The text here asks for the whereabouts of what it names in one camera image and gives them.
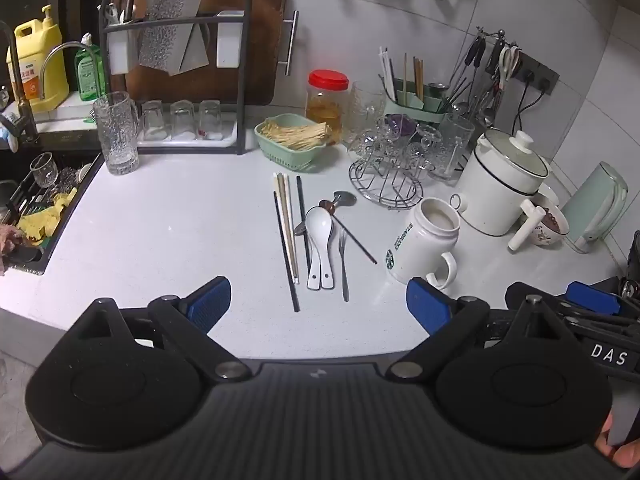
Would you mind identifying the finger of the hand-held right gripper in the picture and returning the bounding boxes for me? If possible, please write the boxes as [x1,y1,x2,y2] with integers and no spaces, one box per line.
[505,282,640,342]
[566,276,640,317]

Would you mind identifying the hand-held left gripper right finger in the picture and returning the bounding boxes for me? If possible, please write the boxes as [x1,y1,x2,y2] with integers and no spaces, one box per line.
[389,277,568,381]

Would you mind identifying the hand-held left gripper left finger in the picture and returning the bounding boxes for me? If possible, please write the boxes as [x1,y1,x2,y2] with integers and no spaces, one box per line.
[75,276,253,383]

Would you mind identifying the white ceramic mug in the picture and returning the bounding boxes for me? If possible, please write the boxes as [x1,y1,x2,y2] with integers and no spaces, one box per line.
[385,197,460,291]

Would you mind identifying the metal fork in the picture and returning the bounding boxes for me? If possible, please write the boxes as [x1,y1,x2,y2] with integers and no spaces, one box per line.
[337,227,351,302]

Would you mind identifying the black chopstick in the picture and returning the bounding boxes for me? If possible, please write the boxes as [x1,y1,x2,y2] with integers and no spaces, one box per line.
[273,191,301,312]
[296,175,312,273]

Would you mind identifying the metal spoon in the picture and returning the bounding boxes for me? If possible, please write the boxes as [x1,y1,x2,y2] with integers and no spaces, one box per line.
[294,191,357,237]

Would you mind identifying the rose gold small spoon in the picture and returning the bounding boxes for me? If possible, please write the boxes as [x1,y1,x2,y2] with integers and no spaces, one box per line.
[319,200,378,265]

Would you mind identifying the row of hanging metal utensils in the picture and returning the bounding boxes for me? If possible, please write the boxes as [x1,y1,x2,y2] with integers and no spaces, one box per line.
[447,26,506,126]

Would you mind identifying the person's right hand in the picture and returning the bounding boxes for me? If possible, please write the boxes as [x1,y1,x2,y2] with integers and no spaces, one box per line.
[595,411,640,470]

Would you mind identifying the bowl of red beans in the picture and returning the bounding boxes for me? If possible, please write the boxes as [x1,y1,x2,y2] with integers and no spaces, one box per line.
[529,195,571,247]

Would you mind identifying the mint green electric kettle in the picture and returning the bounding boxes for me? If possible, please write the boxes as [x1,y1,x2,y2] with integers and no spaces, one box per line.
[559,161,630,255]

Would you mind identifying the white electric cooking pot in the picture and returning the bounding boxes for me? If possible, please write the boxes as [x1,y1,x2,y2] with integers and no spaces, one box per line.
[450,132,551,252]

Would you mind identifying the white drain tray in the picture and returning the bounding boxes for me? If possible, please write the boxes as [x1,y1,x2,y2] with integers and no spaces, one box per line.
[132,125,238,155]

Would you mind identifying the black kitchen sink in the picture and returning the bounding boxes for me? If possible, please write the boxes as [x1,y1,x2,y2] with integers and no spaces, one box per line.
[0,132,106,277]

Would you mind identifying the green plastic basket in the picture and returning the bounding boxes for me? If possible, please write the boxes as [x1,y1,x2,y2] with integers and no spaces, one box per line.
[255,114,335,173]

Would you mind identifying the textured glass mug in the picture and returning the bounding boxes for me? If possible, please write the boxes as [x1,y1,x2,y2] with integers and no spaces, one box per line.
[92,91,142,177]
[432,112,476,181]

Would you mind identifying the cluster of clear glass cups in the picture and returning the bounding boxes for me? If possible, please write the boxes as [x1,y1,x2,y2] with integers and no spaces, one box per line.
[347,115,443,181]

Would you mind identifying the glass pot lid white knob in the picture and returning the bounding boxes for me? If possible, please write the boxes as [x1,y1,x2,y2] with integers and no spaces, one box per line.
[475,127,551,178]

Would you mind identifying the small drinking glass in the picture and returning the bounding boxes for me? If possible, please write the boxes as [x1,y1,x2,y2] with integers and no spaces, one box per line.
[142,101,167,142]
[197,100,223,141]
[170,101,196,141]

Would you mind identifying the glass jar purple lid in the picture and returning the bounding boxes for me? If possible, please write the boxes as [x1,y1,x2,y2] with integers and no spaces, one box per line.
[387,114,418,136]

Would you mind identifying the yellow cloth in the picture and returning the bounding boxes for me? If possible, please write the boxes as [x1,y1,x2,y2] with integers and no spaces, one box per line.
[19,191,78,247]

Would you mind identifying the pile of wooden toothpicks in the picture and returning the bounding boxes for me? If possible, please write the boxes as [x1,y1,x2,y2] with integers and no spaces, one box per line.
[261,119,332,152]

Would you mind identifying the black metal dish rack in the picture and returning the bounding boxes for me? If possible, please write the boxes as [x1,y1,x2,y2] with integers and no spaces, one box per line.
[99,0,253,156]

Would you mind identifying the raw meat piece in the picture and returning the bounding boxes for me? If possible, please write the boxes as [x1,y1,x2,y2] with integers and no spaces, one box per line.
[0,224,28,277]

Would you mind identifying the black sink drain rack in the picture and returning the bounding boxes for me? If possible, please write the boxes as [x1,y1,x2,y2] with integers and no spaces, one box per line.
[0,179,66,226]

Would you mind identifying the textured glass tumbler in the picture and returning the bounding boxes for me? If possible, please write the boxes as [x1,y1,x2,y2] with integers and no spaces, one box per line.
[348,81,387,133]

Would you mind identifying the glass goblet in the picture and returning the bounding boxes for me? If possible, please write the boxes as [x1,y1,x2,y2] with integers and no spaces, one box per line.
[29,152,57,190]

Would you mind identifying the grey kitchen knife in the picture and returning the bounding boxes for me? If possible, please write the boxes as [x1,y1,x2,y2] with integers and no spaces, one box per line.
[167,22,210,77]

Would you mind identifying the wooden cutting board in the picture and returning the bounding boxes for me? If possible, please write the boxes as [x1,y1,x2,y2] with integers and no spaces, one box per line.
[110,0,290,107]

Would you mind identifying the green dish soap bottle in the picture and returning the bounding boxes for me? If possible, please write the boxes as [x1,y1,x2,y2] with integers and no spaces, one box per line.
[74,32,106,102]

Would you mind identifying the dark faucet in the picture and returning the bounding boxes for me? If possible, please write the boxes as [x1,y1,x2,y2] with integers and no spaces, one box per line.
[0,21,41,145]

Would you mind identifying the white plastic holder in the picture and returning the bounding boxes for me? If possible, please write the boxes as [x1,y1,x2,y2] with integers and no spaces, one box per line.
[106,22,139,75]
[216,10,247,68]

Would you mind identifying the speckled kitchen cleaver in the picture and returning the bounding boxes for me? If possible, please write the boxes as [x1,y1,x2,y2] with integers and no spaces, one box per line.
[137,0,207,70]

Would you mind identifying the silver faucet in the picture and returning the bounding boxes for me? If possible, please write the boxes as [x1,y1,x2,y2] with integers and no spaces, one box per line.
[39,41,103,101]

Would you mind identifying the yellow detergent bottle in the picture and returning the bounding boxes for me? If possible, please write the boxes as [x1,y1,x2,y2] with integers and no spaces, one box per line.
[6,4,71,113]

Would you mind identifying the metal wire cup rack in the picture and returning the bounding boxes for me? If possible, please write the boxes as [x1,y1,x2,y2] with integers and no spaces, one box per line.
[348,160,425,210]

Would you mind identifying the black power cord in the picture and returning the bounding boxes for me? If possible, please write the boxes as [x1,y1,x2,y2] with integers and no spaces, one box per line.
[512,74,535,133]
[520,80,550,111]

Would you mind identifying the dark grey wall outlet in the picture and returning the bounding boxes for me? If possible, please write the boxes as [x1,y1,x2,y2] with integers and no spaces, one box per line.
[512,51,561,96]

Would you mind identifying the white handled scissors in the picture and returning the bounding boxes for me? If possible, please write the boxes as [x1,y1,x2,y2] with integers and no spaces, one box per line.
[497,45,522,83]

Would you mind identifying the steel bar handle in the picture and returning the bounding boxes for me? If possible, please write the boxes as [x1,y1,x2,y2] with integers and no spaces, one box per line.
[277,10,301,77]

